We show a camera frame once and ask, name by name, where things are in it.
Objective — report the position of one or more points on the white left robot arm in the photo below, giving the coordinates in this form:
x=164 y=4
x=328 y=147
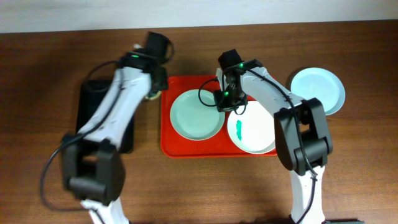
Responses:
x=92 y=169

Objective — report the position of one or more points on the mint green plate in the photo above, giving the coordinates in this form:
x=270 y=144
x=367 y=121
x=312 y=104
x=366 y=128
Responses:
x=192 y=119

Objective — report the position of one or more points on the black plastic tray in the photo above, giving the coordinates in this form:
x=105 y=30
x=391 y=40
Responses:
x=92 y=93

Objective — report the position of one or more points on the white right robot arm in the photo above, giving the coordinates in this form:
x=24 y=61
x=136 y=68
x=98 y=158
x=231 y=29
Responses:
x=302 y=136

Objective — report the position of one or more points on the red plastic tray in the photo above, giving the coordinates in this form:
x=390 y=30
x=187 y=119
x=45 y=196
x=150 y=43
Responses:
x=176 y=146

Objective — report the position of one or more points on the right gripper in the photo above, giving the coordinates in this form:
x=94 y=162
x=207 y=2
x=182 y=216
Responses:
x=222 y=106

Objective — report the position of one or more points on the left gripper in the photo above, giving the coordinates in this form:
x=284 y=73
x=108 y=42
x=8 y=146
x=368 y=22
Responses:
x=164 y=86

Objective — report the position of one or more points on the green yellow sponge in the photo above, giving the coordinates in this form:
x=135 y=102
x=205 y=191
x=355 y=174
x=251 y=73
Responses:
x=153 y=96

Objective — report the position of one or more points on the white plate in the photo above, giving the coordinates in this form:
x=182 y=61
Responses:
x=252 y=129

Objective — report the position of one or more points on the light blue plate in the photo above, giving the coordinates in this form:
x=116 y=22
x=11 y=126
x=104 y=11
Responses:
x=320 y=83

